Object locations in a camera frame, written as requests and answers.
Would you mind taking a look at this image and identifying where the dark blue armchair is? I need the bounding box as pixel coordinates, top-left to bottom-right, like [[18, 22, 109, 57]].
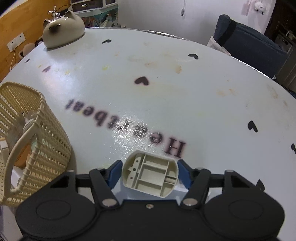
[[213, 15, 287, 78]]

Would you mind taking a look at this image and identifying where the grey plastic drawer unit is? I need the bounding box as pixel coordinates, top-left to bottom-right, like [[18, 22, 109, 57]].
[[70, 0, 118, 11]]

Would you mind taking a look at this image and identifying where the beige ceramic cat figurine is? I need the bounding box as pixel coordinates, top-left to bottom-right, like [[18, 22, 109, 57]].
[[42, 11, 85, 49]]

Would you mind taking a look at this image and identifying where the beige woven plastic basket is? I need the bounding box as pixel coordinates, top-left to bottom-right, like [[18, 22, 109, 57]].
[[1, 82, 71, 207]]

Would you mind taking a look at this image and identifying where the beige plastic compartment tray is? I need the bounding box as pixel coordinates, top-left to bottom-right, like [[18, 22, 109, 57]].
[[121, 150, 179, 198]]

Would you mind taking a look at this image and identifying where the white wall socket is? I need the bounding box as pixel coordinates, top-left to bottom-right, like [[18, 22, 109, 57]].
[[7, 33, 26, 52]]

